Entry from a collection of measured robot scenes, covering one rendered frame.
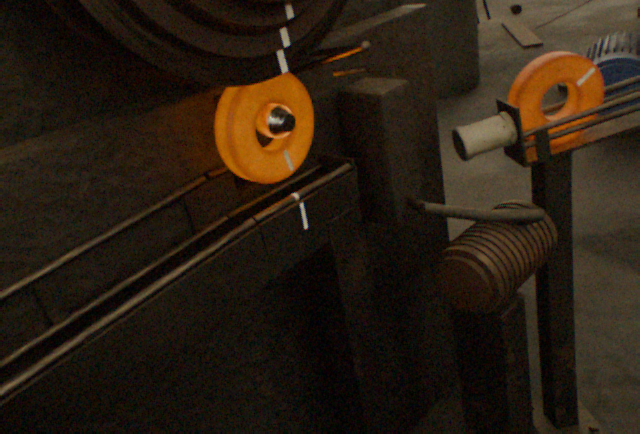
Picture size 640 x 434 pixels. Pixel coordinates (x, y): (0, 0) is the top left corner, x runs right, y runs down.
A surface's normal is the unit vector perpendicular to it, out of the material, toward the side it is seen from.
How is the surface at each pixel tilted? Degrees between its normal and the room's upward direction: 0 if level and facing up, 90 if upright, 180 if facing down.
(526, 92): 90
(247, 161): 90
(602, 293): 0
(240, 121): 90
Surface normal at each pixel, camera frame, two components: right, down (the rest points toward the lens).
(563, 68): 0.21, 0.37
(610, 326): -0.17, -0.90
